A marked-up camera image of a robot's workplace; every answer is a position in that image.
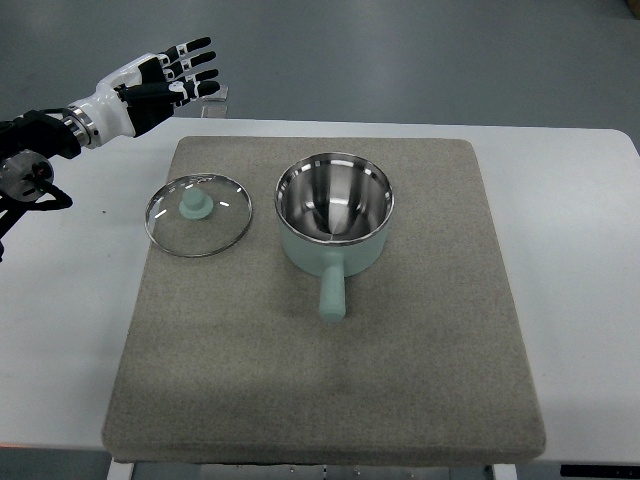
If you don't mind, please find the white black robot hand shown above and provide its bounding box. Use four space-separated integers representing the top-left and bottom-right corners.
62 37 220 149

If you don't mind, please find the glass lid with green knob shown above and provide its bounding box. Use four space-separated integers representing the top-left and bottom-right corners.
145 173 253 258

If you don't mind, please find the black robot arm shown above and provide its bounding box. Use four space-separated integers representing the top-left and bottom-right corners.
1 108 92 235

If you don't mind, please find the clear acrylic stand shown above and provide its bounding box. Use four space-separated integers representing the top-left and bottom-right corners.
201 85 229 119

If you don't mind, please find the mint green saucepan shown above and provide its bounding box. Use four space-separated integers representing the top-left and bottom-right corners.
274 152 395 323

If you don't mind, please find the grey felt mat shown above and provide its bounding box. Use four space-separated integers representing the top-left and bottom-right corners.
102 136 546 466

